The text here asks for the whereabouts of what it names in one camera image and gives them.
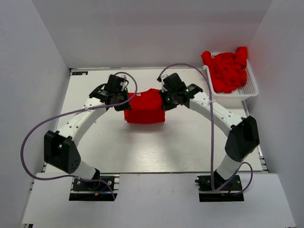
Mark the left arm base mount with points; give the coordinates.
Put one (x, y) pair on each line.
(95, 191)

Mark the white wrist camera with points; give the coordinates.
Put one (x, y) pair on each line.
(124, 82)
(163, 89)

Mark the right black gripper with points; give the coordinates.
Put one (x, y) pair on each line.
(166, 106)

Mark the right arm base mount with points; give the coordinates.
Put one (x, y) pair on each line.
(228, 193)

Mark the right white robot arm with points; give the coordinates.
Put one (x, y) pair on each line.
(242, 133)

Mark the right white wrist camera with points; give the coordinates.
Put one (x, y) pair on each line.
(163, 89)

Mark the white plastic basket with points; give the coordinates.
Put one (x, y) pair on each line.
(250, 89)

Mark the red shirt pile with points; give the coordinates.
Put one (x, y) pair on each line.
(227, 70)

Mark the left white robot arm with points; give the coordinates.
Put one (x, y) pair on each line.
(60, 147)

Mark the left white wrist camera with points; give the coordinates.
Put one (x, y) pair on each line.
(124, 82)

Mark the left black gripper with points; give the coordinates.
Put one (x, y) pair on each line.
(124, 107)

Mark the red t shirt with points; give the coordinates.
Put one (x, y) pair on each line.
(146, 108)

